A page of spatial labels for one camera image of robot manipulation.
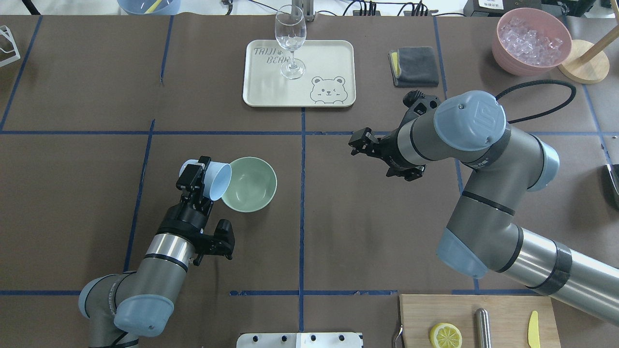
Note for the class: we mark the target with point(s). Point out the grey folded cloth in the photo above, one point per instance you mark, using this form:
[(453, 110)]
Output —
[(414, 67)]

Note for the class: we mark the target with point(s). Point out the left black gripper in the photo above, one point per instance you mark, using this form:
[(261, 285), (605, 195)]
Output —
[(182, 220)]

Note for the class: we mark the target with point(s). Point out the clear wine glass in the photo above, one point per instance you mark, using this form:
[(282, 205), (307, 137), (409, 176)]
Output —
[(291, 32)]

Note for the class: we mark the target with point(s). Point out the white cup rack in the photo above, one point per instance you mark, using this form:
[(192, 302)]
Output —
[(9, 52)]

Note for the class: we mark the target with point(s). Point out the half lemon slice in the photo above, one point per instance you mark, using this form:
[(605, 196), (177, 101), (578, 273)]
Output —
[(445, 335)]

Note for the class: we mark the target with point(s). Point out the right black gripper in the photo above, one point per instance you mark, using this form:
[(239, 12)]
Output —
[(390, 148)]

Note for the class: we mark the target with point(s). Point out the metal muddler black tip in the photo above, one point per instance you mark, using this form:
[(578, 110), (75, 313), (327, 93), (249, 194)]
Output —
[(483, 328)]

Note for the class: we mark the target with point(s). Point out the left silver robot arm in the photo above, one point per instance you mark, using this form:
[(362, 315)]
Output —
[(122, 308)]

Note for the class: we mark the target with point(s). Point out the yellow plastic knife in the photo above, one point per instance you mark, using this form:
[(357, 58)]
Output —
[(533, 330)]

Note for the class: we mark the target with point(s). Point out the light green bowl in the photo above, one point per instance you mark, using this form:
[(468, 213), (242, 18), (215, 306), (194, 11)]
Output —
[(253, 185)]

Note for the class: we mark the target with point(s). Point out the wooden stand with carton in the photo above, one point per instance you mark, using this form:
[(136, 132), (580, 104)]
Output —
[(587, 63)]

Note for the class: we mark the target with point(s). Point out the light blue plastic cup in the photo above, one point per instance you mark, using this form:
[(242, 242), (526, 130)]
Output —
[(221, 174)]

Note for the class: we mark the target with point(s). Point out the pink bowl of ice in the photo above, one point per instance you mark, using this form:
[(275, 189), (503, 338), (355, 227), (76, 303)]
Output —
[(530, 42)]

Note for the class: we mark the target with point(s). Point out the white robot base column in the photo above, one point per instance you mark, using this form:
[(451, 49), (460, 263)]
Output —
[(301, 340)]

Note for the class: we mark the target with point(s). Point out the blue bowl with fork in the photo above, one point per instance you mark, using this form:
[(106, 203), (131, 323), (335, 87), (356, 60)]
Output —
[(150, 7)]

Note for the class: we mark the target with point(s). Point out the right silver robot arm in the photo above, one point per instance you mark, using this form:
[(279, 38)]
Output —
[(506, 163)]

